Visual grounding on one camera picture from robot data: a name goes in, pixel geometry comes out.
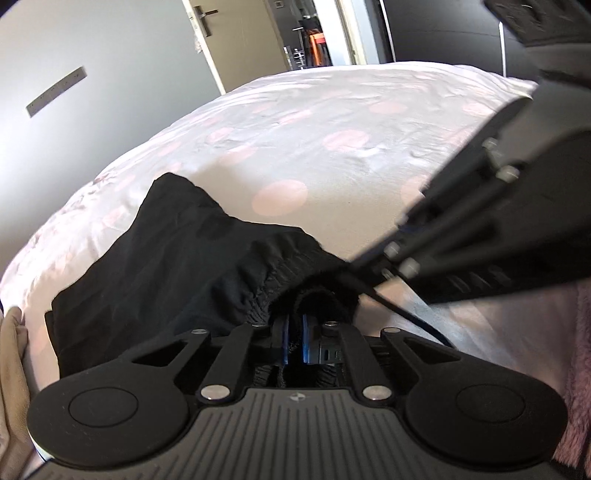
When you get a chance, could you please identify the tan folded fleece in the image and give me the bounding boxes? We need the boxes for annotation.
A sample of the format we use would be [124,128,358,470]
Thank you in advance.
[1,307,34,479]

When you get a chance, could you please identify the black sliding wardrobe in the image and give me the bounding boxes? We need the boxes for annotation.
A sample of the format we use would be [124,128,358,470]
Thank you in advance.
[380,0,538,80]

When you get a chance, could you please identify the polka dot bed sheet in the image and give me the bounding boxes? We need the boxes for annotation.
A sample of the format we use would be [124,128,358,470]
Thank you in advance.
[0,61,583,398]

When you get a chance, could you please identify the purple fuzzy blanket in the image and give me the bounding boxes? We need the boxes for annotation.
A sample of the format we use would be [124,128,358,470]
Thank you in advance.
[554,282,590,478]

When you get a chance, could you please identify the black pants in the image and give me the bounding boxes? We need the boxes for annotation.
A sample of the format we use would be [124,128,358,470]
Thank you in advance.
[45,173,362,377]

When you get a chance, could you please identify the beige door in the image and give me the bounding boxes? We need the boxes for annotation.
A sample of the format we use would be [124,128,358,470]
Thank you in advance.
[183,0,288,94]

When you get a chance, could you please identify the wall switch panel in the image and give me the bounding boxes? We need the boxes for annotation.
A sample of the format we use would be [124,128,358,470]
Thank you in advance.
[26,66,87,117]

